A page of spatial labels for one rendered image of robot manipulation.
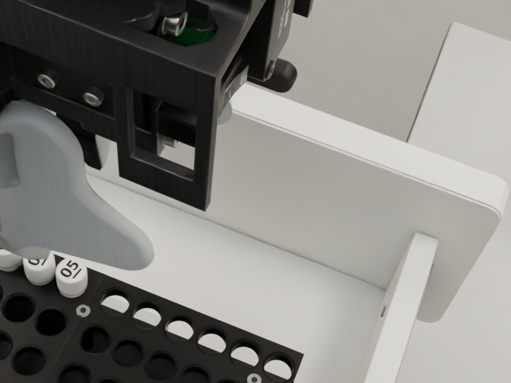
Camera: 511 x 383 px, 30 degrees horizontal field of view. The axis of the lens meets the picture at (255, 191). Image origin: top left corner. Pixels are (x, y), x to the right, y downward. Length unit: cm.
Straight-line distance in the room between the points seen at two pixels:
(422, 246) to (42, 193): 21
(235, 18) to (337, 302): 30
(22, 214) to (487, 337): 35
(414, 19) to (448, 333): 129
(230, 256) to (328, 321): 6
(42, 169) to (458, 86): 45
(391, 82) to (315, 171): 128
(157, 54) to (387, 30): 160
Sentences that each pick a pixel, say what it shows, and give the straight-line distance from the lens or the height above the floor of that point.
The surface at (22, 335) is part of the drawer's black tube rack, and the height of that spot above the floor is 90.
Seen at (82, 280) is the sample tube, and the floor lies 91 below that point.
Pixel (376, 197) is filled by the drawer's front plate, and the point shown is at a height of 91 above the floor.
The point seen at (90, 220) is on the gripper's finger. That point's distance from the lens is 27.
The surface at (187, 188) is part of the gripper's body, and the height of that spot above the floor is 107.
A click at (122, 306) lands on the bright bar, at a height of 85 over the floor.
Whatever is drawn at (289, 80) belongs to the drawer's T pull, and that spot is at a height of 91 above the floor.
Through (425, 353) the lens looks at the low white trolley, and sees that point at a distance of 56.
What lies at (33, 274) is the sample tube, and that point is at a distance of 39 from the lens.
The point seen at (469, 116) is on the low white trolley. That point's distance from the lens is 66.
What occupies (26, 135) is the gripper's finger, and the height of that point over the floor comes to 105.
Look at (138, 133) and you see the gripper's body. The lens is 23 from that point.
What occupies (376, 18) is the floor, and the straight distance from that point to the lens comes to 179.
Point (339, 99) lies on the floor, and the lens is 165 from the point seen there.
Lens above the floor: 125
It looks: 56 degrees down
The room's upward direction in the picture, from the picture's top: 11 degrees clockwise
